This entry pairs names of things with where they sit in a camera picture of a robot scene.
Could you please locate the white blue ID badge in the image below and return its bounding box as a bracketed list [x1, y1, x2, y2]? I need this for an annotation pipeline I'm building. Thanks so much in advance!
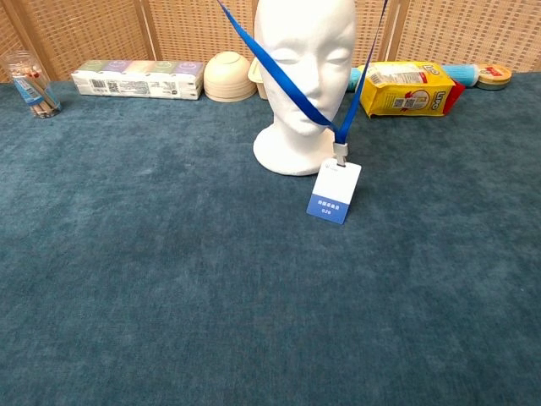
[306, 158, 363, 226]

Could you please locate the blue lanyard strap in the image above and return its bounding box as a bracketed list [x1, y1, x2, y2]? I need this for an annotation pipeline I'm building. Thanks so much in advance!
[217, 0, 390, 166]

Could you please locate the teal table mat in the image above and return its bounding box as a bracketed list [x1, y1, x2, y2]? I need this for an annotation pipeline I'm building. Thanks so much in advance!
[0, 71, 541, 406]

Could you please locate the beige lidded food container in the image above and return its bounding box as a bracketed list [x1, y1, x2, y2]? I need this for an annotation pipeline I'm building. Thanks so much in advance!
[248, 57, 270, 101]

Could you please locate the beige upturned bowl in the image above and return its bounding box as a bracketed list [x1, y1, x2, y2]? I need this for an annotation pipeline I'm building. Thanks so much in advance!
[203, 51, 257, 103]

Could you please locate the white foam mannequin head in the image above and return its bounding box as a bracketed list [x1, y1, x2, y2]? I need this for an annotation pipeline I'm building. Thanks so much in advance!
[252, 0, 358, 177]

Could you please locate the yellow snack bag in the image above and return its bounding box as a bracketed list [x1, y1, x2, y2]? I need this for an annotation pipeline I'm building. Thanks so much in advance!
[354, 61, 456, 119]

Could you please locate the multicolour tissue pack row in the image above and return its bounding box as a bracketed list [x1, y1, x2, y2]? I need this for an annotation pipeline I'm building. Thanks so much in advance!
[70, 59, 205, 101]

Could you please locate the light blue roll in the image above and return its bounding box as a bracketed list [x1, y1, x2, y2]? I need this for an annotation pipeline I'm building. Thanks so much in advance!
[347, 62, 481, 93]

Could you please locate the woven bamboo folding screen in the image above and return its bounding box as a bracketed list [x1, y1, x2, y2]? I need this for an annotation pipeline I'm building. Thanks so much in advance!
[0, 0, 541, 84]

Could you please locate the clear jar with sticks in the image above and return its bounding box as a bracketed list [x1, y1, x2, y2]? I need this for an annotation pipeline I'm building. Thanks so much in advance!
[1, 50, 63, 119]

